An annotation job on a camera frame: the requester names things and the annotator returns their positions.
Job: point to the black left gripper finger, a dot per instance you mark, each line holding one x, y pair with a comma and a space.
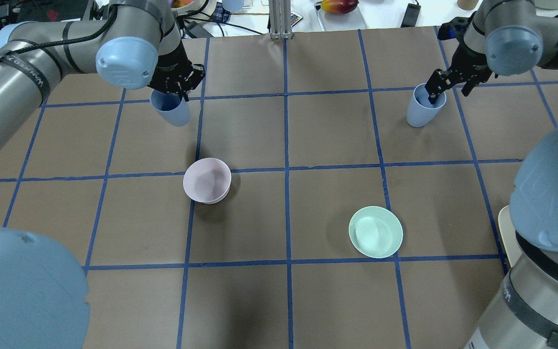
191, 79

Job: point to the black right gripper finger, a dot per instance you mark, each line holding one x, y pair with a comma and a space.
470, 84
439, 82

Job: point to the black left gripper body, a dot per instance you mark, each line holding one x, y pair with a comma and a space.
171, 69

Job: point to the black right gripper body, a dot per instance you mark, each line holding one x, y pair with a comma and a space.
469, 64

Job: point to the blue cup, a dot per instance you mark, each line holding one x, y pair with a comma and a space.
172, 108
420, 110

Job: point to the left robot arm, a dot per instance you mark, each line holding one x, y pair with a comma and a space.
43, 287

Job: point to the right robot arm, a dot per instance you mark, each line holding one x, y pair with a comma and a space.
508, 37

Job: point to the black power adapter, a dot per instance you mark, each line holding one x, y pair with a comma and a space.
411, 15

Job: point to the pink bowl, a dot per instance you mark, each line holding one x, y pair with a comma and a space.
207, 181

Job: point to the red apple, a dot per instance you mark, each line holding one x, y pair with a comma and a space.
339, 6

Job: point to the cream white toaster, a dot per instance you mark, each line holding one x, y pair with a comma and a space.
507, 233

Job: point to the mint green bowl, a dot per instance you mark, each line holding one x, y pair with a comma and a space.
375, 232

